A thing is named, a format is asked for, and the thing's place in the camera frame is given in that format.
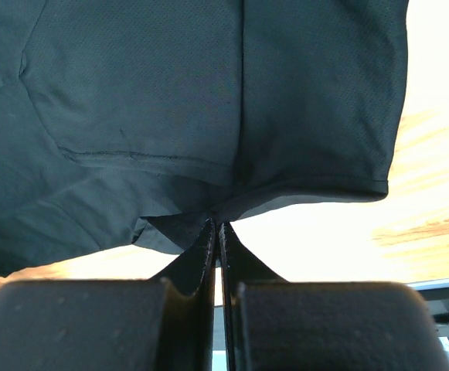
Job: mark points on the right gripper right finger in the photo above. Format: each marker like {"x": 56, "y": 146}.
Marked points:
{"x": 274, "y": 324}

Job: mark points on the black t shirt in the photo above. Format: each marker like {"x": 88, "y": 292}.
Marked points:
{"x": 135, "y": 122}

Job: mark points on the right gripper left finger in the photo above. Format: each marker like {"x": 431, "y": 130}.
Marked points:
{"x": 162, "y": 323}

